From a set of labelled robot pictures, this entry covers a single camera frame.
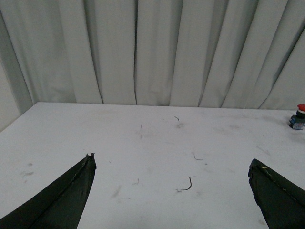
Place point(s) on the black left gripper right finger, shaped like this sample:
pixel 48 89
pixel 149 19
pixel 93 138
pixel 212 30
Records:
pixel 281 202

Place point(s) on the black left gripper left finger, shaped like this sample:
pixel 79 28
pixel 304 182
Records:
pixel 58 206

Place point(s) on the red push button switch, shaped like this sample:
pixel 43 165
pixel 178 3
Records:
pixel 297 121

